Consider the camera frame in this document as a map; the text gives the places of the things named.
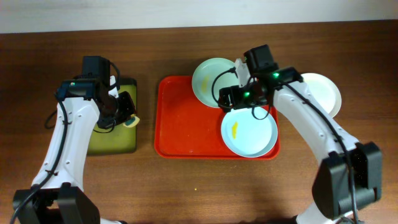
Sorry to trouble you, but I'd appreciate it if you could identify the white plate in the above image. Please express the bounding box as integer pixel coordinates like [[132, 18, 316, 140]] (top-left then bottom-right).
[[302, 73, 342, 118]]

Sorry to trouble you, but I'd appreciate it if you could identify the black tray with soapy water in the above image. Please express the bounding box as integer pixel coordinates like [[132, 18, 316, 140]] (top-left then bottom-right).
[[85, 77, 138, 156]]

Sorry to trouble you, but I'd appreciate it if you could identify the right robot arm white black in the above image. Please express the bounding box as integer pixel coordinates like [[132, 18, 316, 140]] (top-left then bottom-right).
[[216, 67, 382, 223]]

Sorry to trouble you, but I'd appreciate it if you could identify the light blue plate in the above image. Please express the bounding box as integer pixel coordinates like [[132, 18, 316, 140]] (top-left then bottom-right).
[[221, 107, 278, 158]]

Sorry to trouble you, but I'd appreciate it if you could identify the green yellow sponge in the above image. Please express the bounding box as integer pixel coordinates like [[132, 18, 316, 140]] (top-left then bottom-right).
[[123, 114, 140, 128]]

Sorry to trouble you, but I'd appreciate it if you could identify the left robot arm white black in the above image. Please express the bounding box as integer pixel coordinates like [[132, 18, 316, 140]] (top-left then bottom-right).
[[10, 77, 136, 223]]

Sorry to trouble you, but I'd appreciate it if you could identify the mint green plate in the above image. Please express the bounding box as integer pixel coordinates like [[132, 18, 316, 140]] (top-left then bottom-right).
[[192, 58, 239, 108]]

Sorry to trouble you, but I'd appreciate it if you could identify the red plastic tray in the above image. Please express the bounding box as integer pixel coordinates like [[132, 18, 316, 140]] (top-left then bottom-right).
[[154, 75, 280, 161]]

